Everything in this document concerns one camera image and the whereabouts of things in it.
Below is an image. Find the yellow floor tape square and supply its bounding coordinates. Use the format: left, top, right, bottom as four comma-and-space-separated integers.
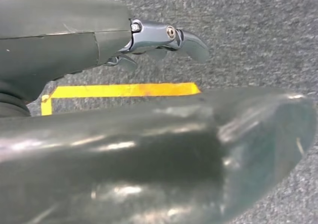
40, 81, 202, 117

